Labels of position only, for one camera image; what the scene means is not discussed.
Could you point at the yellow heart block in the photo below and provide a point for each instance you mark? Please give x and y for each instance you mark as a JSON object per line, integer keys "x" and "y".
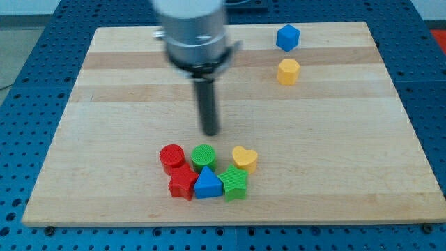
{"x": 245, "y": 159}

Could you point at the blue cube block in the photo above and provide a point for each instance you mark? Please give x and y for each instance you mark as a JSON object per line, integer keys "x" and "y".
{"x": 287, "y": 37}

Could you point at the blue triangle block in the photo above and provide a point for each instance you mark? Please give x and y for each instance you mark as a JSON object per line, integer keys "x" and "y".
{"x": 208, "y": 184}

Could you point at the yellow hexagon block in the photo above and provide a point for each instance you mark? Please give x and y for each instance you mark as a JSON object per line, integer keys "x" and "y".
{"x": 288, "y": 72}

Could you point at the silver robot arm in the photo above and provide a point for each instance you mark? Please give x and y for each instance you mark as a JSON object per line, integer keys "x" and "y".
{"x": 196, "y": 42}

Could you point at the green star block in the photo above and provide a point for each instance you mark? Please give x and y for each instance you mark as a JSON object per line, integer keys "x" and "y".
{"x": 234, "y": 181}

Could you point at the green cylinder block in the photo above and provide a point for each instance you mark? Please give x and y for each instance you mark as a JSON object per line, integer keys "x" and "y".
{"x": 203, "y": 155}

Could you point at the red star block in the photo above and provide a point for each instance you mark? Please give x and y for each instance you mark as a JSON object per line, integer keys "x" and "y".
{"x": 182, "y": 182}

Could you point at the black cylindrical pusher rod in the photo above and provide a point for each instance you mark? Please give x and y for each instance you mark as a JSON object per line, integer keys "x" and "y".
{"x": 207, "y": 105}

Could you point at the wooden board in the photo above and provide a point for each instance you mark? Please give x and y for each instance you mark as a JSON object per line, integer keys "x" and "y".
{"x": 335, "y": 148}

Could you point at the red cylinder block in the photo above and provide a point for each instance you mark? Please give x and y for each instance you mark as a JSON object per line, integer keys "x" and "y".
{"x": 171, "y": 156}

